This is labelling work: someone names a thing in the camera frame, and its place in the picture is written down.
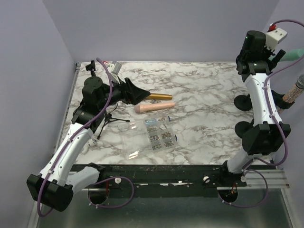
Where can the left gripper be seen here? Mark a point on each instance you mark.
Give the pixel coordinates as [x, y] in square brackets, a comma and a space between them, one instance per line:
[130, 93]

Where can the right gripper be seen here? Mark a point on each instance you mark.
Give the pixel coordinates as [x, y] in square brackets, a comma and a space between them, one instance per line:
[269, 52]

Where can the teal microphone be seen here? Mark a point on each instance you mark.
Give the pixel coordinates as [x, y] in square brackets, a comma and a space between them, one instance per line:
[292, 55]

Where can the pink microphone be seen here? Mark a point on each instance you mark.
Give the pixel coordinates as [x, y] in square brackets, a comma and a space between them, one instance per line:
[140, 108]

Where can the gold microphone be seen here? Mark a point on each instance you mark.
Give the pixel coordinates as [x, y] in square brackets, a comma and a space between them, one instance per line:
[155, 96]

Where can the black tripod mic stand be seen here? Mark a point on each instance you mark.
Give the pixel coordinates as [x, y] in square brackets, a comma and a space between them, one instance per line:
[109, 119]

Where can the glitter microphone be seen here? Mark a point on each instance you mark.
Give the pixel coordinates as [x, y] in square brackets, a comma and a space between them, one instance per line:
[290, 97]

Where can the black round-base mic stand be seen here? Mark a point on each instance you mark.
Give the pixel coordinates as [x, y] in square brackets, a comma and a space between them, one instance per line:
[91, 68]

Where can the black stand holding teal mic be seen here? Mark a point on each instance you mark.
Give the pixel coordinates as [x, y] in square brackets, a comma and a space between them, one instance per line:
[243, 102]

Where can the black stand holding glitter mic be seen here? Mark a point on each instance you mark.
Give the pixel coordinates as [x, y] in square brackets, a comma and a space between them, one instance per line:
[243, 126]

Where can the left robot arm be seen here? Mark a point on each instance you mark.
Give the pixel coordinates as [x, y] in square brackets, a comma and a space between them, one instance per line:
[52, 186]

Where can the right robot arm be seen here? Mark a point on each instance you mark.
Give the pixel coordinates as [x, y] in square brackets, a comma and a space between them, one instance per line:
[255, 63]

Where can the clear plastic screw box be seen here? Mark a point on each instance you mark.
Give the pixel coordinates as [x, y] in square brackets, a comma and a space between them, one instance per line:
[151, 134]

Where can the white plastic faucet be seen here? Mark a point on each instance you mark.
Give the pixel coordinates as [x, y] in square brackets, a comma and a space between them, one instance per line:
[92, 142]

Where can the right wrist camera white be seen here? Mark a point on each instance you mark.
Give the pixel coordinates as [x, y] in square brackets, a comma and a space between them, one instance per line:
[274, 36]

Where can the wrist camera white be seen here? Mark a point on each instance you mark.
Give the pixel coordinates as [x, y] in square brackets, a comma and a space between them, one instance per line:
[114, 68]
[274, 36]

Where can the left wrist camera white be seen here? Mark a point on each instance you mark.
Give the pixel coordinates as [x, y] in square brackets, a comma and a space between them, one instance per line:
[114, 68]

